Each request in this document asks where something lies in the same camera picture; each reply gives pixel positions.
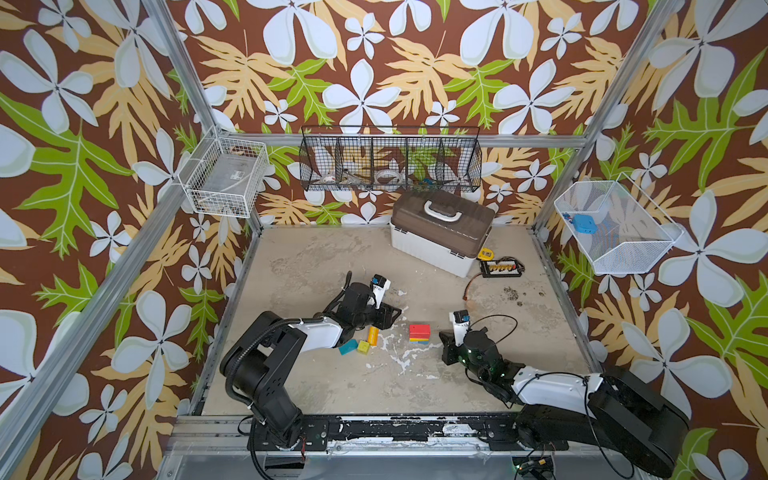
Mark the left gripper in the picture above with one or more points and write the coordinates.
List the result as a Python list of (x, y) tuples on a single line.
[(386, 315)]

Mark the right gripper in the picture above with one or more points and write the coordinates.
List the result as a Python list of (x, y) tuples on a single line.
[(455, 347)]

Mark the orange supermarket block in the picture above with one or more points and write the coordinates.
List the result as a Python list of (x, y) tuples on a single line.
[(373, 336)]

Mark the red rectangular block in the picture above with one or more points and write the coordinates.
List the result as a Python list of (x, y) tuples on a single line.
[(419, 330)]

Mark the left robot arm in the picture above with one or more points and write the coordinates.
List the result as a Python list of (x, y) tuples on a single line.
[(257, 366)]

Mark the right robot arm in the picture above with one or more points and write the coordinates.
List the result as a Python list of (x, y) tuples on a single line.
[(612, 410)]

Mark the teal roof block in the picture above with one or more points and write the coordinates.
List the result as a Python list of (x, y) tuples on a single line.
[(348, 347)]

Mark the yellow tape measure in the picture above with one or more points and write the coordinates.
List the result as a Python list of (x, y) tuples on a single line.
[(486, 254)]

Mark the white toolbox brown lid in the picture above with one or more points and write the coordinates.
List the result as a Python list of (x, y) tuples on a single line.
[(441, 229)]

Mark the blue object in basket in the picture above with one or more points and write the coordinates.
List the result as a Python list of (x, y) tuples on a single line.
[(584, 224)]

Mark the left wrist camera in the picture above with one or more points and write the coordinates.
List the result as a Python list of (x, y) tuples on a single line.
[(379, 286)]

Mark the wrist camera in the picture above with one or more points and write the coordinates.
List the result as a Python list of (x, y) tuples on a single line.
[(461, 322), (379, 286)]

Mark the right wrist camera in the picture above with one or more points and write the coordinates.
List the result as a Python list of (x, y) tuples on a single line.
[(461, 322)]

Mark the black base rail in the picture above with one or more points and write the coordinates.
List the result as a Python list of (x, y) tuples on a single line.
[(318, 433)]

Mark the black wire basket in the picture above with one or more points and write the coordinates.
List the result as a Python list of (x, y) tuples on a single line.
[(390, 158)]

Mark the white wire basket left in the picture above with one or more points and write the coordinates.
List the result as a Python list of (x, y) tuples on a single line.
[(223, 174)]

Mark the white wire basket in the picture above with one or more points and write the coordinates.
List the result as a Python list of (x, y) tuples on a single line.
[(634, 232), (223, 174)]

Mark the white wire basket right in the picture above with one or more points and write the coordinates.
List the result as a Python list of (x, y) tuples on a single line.
[(634, 232)]

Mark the aluminium frame post left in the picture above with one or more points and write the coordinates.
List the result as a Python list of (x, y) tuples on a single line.
[(171, 202)]

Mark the aluminium frame post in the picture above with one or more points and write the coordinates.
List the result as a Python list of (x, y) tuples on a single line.
[(651, 30), (171, 202)]

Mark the aluminium frame post right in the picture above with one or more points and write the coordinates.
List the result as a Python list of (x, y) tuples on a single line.
[(651, 30)]

